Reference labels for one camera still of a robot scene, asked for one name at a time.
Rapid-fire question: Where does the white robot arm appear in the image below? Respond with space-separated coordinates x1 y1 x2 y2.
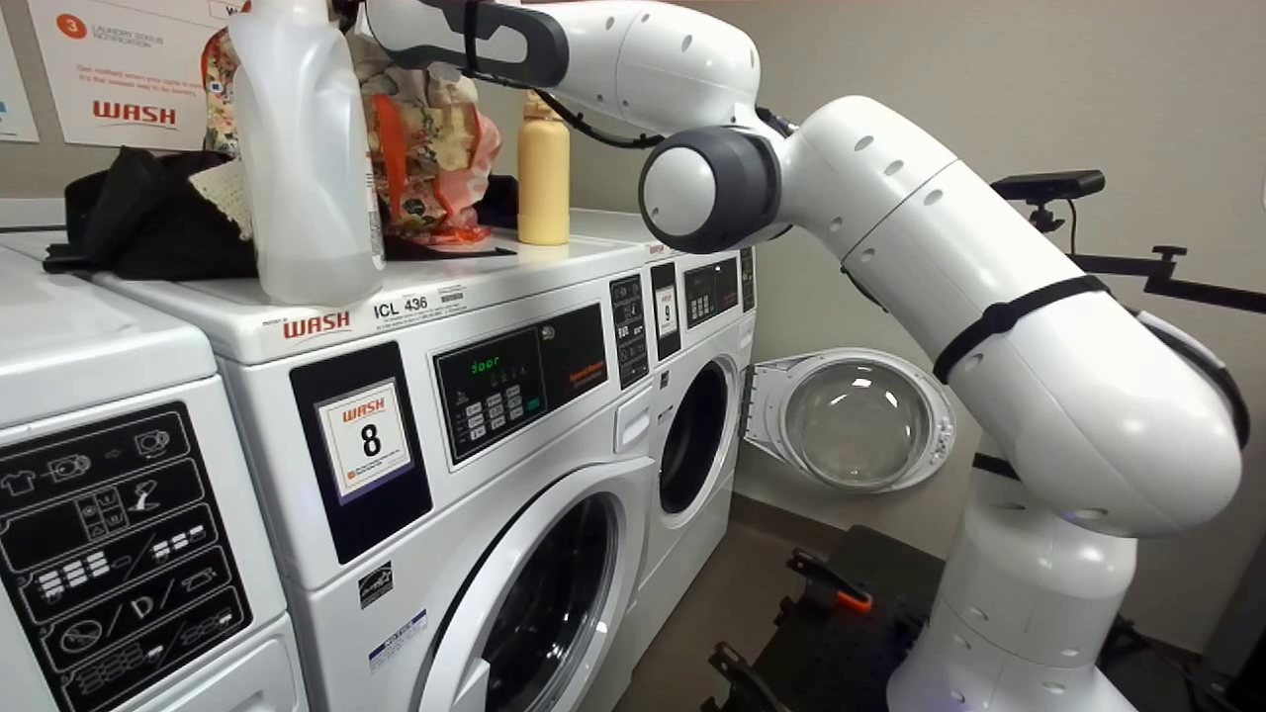
361 0 1243 712

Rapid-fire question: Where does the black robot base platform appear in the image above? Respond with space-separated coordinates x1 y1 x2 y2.
699 528 943 712

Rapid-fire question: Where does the black clothing pile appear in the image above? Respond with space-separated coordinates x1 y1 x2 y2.
42 147 258 280

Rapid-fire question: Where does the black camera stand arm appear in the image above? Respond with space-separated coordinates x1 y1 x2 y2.
987 165 1266 321

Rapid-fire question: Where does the yellow water bottle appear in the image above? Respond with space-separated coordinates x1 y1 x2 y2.
517 95 569 246

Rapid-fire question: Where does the middle white washing machine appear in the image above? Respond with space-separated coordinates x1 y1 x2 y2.
110 246 652 712

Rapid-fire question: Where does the black orange clamp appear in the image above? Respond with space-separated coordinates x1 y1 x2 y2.
786 550 874 619

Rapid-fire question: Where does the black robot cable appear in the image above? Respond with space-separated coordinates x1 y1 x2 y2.
527 76 1258 488

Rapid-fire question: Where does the right white washing machine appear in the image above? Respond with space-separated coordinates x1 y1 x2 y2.
0 250 310 712

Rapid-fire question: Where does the left white washing machine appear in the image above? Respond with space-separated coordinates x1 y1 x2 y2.
500 207 762 665

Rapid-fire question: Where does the white detergent bottle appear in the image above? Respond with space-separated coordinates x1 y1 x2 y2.
228 0 382 305

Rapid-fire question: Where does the wall instruction poster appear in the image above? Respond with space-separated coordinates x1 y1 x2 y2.
25 0 249 152

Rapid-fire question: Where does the white washing machine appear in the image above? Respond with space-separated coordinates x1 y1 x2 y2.
110 246 652 712
0 250 310 712
500 207 762 665

